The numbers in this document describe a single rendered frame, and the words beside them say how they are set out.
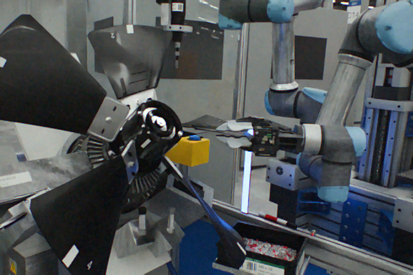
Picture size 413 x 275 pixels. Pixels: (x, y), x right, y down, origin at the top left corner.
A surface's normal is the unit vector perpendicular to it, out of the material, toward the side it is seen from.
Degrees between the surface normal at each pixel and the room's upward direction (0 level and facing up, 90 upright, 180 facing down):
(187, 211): 125
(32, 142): 50
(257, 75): 90
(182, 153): 90
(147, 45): 45
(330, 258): 90
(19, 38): 71
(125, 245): 84
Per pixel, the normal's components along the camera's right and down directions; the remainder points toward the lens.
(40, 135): 0.61, -0.50
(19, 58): 0.48, -0.03
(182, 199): -0.09, 0.72
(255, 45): 0.47, 0.20
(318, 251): -0.65, 0.12
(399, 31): 0.04, 0.11
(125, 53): 0.00, -0.45
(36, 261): 0.76, 0.16
